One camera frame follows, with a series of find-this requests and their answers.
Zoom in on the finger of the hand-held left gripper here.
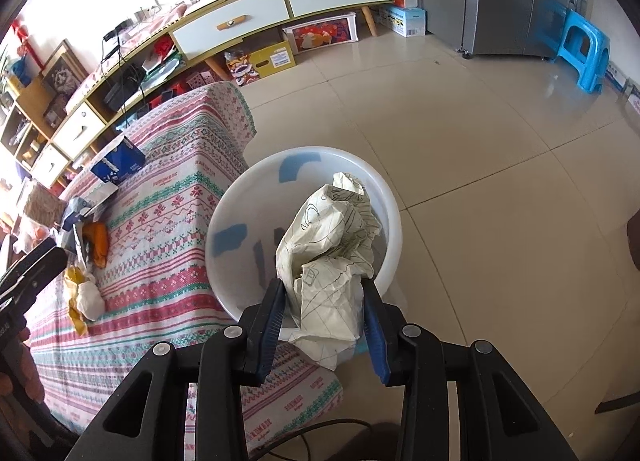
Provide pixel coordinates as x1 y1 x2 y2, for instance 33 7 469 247
0 237 57 287
0 247 69 314

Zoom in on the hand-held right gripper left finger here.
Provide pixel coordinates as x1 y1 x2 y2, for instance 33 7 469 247
64 278 287 461

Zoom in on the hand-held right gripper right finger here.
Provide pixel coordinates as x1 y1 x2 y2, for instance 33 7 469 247
361 280 579 461

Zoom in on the yellow wrapper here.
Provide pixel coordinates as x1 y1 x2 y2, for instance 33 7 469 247
62 265 91 337

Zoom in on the white tissue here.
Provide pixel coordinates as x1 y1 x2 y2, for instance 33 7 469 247
75 278 105 322

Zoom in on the orange snack packet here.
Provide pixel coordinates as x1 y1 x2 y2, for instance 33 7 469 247
72 220 110 269

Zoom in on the white printed paper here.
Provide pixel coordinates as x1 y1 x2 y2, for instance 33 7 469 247
276 171 383 372

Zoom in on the dark blue white carton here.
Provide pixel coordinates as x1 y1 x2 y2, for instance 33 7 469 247
90 135 147 204

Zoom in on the white plastic bin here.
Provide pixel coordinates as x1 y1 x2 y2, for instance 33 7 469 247
205 145 403 342

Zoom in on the person's left hand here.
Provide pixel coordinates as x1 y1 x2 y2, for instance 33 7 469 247
0 327 47 404

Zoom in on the clear bag of oranges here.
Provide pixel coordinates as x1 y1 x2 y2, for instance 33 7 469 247
12 226 56 262

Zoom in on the brown woven basket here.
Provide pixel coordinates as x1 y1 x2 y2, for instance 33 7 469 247
22 184 66 237

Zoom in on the white drawer black knob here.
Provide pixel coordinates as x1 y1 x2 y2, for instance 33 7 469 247
31 144 70 188
52 101 106 159

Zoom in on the patterned tablecloth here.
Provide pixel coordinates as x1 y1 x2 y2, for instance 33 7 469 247
27 81 346 461

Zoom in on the wooden shelf unit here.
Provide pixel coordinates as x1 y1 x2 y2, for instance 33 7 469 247
0 74 68 177

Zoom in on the black electronic box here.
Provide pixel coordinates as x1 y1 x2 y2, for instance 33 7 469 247
102 76 143 112

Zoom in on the framed picture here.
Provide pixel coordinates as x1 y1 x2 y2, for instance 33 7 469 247
40 38 91 97

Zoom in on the red knot decoration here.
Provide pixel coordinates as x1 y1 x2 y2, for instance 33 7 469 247
11 21 33 57

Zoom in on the black clip stand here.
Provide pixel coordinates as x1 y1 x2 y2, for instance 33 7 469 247
102 21 138 64

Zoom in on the printed decorated bag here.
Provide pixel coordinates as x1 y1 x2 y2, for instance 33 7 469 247
224 51 261 84

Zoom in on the yellow cardboard box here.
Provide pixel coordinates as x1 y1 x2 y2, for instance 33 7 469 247
247 40 297 79

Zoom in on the dark wooden furniture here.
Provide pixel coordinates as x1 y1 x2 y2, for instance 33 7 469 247
595 206 640 416

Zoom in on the white storage box red print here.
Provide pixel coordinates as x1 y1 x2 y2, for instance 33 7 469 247
282 11 360 56

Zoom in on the blue white cardboard box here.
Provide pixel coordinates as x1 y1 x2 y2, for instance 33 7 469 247
382 4 427 38

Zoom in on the blue plastic stool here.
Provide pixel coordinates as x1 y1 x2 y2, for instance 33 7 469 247
552 8 612 94

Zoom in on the white blue printed carton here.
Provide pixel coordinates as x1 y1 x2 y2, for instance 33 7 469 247
602 61 640 117

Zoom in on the black cable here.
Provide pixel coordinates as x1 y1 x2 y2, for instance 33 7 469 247
250 418 401 461

